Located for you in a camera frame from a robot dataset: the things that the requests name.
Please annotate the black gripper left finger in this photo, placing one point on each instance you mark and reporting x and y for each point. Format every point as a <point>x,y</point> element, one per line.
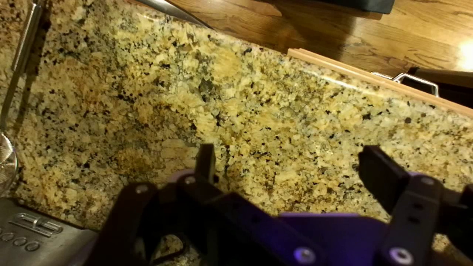
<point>205,163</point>

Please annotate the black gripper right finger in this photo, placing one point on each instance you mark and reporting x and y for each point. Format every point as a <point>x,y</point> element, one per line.
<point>381,172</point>

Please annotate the black flat object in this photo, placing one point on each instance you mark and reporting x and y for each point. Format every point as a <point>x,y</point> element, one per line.
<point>355,5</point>

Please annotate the clear wine glass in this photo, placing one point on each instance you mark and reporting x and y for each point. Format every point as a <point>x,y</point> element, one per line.
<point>7,163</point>

